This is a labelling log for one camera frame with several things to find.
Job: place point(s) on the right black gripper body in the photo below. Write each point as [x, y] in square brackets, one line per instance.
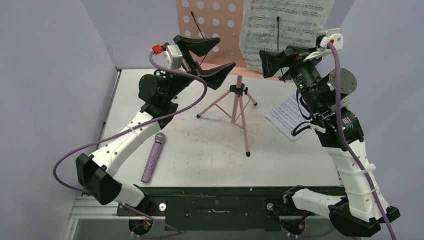
[291, 62]

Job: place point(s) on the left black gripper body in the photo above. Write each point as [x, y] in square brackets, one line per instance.
[188, 65]

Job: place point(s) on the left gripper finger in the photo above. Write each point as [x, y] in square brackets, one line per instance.
[198, 46]
[214, 77]

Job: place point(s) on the pink folding music stand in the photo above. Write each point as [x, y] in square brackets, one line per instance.
[223, 19]

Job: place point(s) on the sheet music page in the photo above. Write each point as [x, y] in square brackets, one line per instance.
[287, 115]
[272, 25]

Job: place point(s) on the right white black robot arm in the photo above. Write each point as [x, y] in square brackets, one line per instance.
[322, 87]

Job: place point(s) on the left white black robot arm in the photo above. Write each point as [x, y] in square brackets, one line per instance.
[96, 171]

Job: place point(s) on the purple glitter microphone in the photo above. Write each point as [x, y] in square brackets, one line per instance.
[153, 158]

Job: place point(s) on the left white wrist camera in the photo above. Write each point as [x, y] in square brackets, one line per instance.
[172, 54]

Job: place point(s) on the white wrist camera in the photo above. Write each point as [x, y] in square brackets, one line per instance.
[172, 54]
[324, 37]

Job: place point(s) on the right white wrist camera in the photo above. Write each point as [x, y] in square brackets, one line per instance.
[324, 37]

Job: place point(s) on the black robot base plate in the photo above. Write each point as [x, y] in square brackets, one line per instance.
[219, 208]

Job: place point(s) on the aluminium frame rail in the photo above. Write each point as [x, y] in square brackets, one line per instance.
[87, 207]

